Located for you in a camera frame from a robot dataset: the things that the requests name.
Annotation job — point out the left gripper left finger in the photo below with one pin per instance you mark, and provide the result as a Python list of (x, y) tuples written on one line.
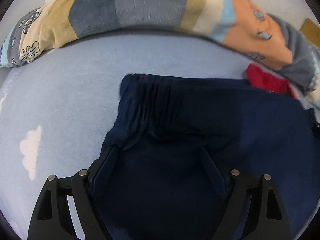
[(83, 184)]

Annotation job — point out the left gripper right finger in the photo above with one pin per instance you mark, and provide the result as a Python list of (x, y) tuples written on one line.
[(232, 192)]

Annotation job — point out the navy blue jacket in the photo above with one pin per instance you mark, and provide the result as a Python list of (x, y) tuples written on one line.
[(179, 139)]

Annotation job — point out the light blue bed sheet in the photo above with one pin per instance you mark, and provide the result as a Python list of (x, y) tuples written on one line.
[(57, 111)]

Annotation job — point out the wooden headboard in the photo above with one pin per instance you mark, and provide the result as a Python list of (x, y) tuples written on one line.
[(312, 32)]

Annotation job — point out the long patchwork body pillow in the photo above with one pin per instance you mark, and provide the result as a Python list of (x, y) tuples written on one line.
[(237, 24)]

